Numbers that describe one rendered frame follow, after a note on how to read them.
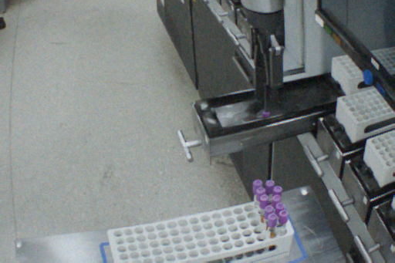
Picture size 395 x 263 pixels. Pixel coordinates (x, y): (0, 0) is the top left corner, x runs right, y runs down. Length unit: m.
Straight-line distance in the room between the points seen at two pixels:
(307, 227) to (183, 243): 0.23
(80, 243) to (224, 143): 0.41
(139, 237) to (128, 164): 1.46
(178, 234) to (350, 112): 0.47
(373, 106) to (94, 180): 1.42
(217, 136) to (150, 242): 0.38
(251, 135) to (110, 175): 1.20
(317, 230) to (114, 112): 1.81
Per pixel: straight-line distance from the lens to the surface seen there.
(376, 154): 1.08
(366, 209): 1.09
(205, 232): 0.90
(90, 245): 0.99
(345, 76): 1.29
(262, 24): 1.06
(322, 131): 1.24
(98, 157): 2.43
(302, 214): 1.01
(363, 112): 1.19
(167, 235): 0.92
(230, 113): 1.25
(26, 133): 2.68
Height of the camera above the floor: 1.57
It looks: 38 degrees down
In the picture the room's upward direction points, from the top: 5 degrees counter-clockwise
